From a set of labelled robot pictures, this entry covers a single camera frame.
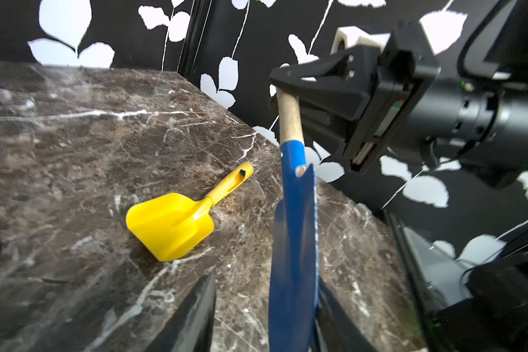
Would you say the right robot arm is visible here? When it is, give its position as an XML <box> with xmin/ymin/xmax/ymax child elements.
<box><xmin>270</xmin><ymin>1</ymin><xmax>528</xmax><ymax>350</ymax></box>

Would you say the yellow tool wooden tip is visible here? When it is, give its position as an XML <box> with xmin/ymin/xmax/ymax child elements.
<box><xmin>126</xmin><ymin>162</ymin><xmax>254</xmax><ymax>262</ymax></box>

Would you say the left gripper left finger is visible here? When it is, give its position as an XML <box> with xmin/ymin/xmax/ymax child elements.
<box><xmin>146</xmin><ymin>274</ymin><xmax>216</xmax><ymax>352</ymax></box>

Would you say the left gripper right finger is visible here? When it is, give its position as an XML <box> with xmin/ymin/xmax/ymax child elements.
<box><xmin>318</xmin><ymin>281</ymin><xmax>376</xmax><ymax>352</ymax></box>

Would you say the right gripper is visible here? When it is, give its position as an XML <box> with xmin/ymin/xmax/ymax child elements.
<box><xmin>269</xmin><ymin>22</ymin><xmax>441</xmax><ymax>173</ymax></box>

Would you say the blue trowel yellow handle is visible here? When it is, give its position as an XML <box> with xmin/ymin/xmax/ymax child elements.
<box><xmin>268</xmin><ymin>89</ymin><xmax>318</xmax><ymax>351</ymax></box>

